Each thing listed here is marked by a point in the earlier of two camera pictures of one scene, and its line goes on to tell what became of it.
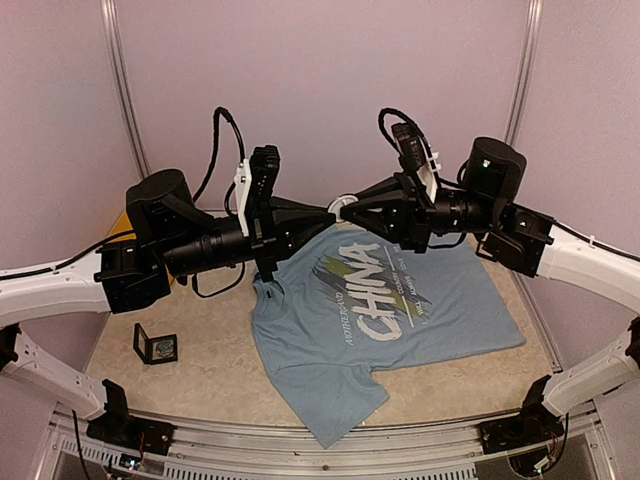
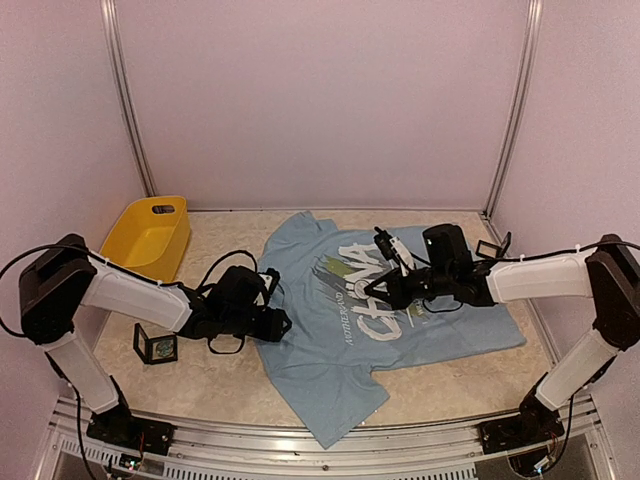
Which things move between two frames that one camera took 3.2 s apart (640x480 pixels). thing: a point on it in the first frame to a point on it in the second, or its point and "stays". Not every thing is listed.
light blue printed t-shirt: x=356 y=304 stays
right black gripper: x=409 y=216 to x=397 y=296
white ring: x=336 y=206 to x=359 y=288
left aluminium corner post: x=111 y=18 stays
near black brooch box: x=155 y=350 stays
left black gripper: x=281 y=230 to x=272 y=331
